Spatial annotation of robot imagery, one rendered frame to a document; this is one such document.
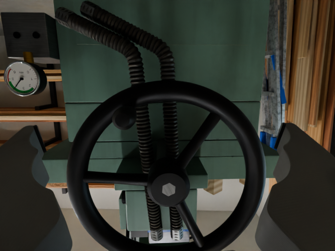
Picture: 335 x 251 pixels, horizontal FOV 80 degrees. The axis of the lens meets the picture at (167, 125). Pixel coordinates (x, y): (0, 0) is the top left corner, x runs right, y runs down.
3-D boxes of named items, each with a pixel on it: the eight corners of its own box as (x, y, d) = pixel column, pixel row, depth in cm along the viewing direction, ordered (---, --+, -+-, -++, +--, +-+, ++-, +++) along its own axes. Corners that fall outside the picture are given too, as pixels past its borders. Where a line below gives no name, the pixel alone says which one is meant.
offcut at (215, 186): (203, 174, 52) (203, 189, 53) (214, 179, 50) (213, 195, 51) (212, 170, 54) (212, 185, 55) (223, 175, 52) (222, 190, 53)
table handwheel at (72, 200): (301, 229, 29) (124, 305, 31) (244, 171, 49) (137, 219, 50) (226, 37, 24) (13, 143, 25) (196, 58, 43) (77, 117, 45)
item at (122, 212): (137, 198, 86) (138, 229, 89) (139, 188, 95) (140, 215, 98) (117, 198, 86) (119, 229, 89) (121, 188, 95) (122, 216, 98)
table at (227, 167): (316, 172, 39) (312, 200, 40) (249, 134, 69) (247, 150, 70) (-5, 179, 37) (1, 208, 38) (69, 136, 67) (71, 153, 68)
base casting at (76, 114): (263, 101, 46) (259, 140, 47) (206, 91, 102) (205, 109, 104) (61, 102, 44) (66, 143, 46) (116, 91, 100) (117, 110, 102)
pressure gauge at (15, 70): (35, 49, 35) (41, 96, 37) (47, 53, 39) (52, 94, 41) (-2, 49, 35) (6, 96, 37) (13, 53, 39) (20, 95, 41)
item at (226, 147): (250, 139, 47) (248, 156, 48) (222, 122, 68) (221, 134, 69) (77, 142, 46) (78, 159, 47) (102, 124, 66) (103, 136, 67)
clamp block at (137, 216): (199, 188, 39) (198, 229, 41) (189, 162, 52) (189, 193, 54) (122, 190, 38) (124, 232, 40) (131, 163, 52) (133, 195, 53)
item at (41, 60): (43, 11, 37) (49, 57, 38) (72, 29, 49) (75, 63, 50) (-4, 11, 36) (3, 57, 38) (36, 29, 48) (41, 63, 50)
